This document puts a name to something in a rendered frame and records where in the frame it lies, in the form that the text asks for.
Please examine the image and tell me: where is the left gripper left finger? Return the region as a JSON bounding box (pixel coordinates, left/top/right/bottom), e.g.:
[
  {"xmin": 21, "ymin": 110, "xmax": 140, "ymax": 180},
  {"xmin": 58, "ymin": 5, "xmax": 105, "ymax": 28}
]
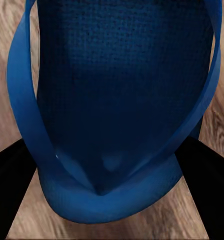
[{"xmin": 0, "ymin": 138, "xmax": 38, "ymax": 240}]

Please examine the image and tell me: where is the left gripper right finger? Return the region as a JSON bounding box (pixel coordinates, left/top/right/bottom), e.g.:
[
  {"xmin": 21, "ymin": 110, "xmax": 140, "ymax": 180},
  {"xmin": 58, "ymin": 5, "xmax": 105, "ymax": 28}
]
[{"xmin": 174, "ymin": 136, "xmax": 224, "ymax": 240}]

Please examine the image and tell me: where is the sandal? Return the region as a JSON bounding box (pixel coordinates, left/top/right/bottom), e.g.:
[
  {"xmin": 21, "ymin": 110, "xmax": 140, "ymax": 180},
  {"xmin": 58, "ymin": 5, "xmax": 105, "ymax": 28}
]
[{"xmin": 7, "ymin": 0, "xmax": 222, "ymax": 224}]

